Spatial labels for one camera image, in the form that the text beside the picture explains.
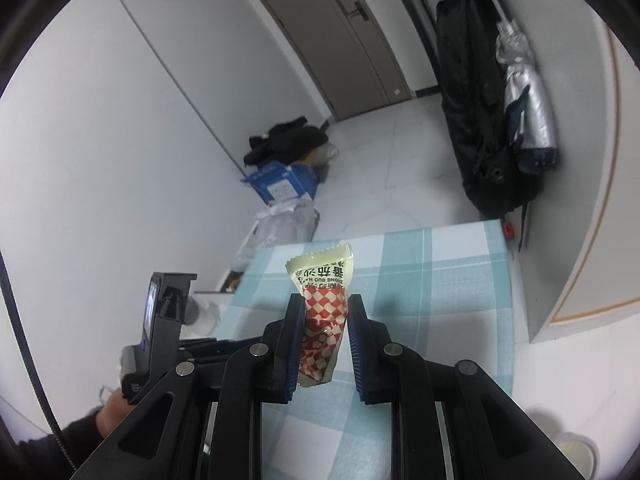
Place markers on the checkered teal tablecloth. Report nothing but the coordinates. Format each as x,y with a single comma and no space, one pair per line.
438,295

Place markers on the black hanging garment bag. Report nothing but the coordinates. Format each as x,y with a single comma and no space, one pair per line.
472,83

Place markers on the black left sleeve forearm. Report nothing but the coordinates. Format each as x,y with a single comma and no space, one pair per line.
43,459

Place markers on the black clothes pile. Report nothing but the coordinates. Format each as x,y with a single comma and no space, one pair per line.
286,142

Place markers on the person's left hand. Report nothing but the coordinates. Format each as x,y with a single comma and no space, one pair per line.
112,413

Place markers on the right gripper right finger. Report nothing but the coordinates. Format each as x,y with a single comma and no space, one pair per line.
448,421

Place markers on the brown entrance door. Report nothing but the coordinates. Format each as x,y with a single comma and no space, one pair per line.
344,51

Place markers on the silver folded umbrella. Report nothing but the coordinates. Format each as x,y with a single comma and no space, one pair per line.
530,124

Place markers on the phone on gripper mount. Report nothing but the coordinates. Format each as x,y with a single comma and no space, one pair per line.
149,312

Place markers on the white trash bin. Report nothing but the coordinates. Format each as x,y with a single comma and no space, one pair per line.
581,451

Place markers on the blue cardboard box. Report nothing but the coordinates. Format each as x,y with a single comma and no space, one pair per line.
277,182

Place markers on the red checkered sauce packet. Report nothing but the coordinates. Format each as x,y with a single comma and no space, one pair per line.
322,279

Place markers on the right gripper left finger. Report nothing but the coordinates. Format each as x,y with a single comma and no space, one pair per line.
203,418

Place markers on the grey plastic mailer bag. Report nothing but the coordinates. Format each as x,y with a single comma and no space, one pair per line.
286,223

